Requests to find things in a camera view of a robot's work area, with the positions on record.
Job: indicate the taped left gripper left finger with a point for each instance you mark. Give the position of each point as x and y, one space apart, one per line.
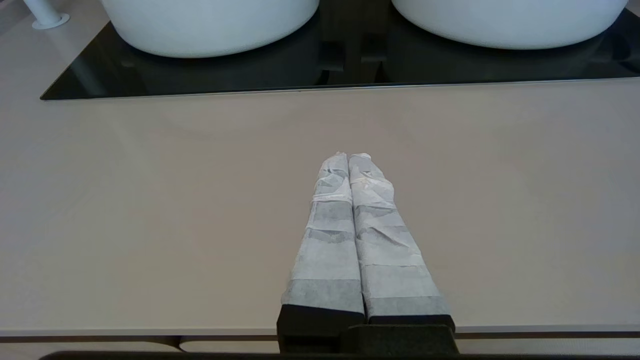
327 250

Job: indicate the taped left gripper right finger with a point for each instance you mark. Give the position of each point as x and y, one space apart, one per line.
390 250

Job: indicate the white round pot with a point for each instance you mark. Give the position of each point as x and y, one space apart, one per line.
210 30
510 25

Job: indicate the black glass induction cooktop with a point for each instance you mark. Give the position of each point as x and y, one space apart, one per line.
350 60

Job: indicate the white slanted pole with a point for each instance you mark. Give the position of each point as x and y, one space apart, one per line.
47 15

